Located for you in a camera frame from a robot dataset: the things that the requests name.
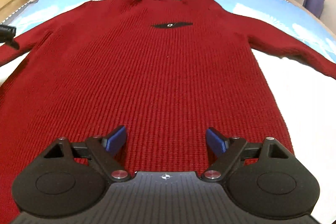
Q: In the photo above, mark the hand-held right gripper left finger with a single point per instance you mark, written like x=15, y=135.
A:
x=117, y=139

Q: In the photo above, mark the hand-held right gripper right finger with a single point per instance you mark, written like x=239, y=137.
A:
x=214, y=139

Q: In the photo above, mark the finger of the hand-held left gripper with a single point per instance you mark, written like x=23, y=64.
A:
x=7, y=33

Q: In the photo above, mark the dark red knit sweater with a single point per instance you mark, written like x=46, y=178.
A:
x=147, y=82

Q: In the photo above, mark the blue and white printed blanket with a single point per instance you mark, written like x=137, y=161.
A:
x=302, y=113

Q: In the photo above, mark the purple bag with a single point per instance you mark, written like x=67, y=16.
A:
x=313, y=2

